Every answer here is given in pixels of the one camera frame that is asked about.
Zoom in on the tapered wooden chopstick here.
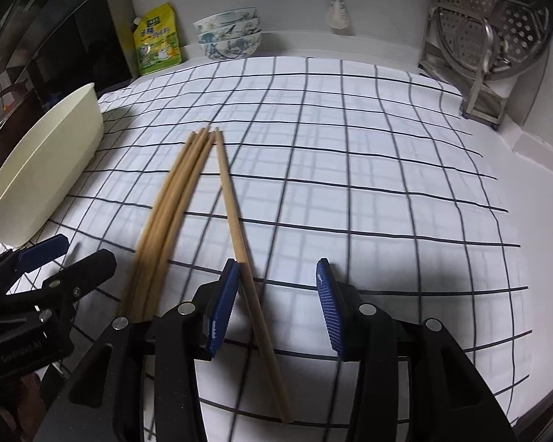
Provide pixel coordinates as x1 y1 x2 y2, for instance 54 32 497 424
214 127 294 424
145 134 215 320
119 131 196 319

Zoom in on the yellow green seasoning pouch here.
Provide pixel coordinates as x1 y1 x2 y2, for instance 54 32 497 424
133 2 184 77

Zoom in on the cream plastic basin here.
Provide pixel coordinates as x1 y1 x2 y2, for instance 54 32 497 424
0 82 106 247

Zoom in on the floral ceramic bowl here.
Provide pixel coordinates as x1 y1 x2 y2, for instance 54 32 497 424
198 32 262 60
194 7 259 29
196 21 262 42

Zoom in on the white black checked cloth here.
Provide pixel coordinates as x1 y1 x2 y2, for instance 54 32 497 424
9 55 535 429

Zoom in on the bundle of wooden chopsticks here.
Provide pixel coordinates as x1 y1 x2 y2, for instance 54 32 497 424
131 128 208 322

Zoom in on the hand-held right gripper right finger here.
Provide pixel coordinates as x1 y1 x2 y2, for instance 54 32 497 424
316 259 519 442

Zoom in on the white power plug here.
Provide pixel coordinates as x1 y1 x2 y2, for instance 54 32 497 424
325 0 351 33

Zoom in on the perforated steel steamer plate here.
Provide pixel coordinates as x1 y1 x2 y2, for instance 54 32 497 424
435 0 551 77

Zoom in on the steel dish rack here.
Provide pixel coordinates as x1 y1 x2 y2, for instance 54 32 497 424
417 2 510 126

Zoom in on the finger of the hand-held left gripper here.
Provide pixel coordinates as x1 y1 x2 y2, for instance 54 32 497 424
41 249 118 307
0 235 70 288

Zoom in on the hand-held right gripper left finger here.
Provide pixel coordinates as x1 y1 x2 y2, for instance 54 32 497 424
46 259 241 442

